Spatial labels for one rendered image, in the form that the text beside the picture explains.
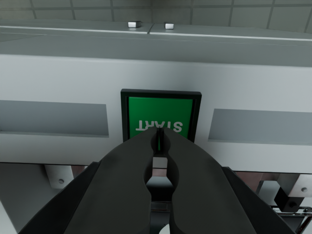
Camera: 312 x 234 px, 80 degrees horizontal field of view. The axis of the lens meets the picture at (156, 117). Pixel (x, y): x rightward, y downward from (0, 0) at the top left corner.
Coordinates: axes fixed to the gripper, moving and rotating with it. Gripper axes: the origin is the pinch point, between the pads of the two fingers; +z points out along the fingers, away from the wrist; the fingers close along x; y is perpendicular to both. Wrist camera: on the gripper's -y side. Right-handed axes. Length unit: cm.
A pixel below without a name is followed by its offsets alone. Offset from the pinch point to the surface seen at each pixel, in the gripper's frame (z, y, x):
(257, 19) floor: 98, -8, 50
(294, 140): 2.5, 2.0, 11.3
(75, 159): 2.1, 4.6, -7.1
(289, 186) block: 7.9, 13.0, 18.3
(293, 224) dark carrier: 8.2, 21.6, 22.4
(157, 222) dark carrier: 8.1, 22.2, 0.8
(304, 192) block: 7.3, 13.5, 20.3
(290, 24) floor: 98, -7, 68
